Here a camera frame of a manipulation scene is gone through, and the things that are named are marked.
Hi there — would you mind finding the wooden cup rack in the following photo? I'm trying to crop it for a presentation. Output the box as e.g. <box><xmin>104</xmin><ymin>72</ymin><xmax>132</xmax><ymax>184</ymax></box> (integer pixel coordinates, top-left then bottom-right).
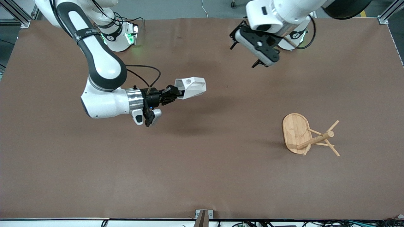
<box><xmin>282</xmin><ymin>113</ymin><xmax>341</xmax><ymax>157</ymax></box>

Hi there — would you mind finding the aluminium frame profile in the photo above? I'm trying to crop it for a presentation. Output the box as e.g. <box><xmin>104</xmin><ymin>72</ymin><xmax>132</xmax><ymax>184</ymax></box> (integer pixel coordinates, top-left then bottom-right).
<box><xmin>377</xmin><ymin>0</ymin><xmax>404</xmax><ymax>25</ymax></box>
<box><xmin>0</xmin><ymin>0</ymin><xmax>40</xmax><ymax>28</ymax></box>

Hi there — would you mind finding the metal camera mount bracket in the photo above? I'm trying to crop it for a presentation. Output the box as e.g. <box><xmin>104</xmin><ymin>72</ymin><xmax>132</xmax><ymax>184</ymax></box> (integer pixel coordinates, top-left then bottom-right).
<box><xmin>195</xmin><ymin>209</ymin><xmax>214</xmax><ymax>227</ymax></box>

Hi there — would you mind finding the brown table cover sheet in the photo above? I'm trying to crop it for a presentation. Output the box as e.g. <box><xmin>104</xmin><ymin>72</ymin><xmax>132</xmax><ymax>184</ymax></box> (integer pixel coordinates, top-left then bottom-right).
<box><xmin>0</xmin><ymin>17</ymin><xmax>404</xmax><ymax>220</ymax></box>

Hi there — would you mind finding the black right arm base cable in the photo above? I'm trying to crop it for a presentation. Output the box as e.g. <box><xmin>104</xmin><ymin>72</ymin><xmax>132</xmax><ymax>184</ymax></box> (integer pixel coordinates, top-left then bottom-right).
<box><xmin>93</xmin><ymin>0</ymin><xmax>145</xmax><ymax>29</ymax></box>

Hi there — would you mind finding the white faceted cup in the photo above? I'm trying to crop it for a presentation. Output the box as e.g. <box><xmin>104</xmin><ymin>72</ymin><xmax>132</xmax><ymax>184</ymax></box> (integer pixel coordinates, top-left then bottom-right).
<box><xmin>174</xmin><ymin>77</ymin><xmax>207</xmax><ymax>100</ymax></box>

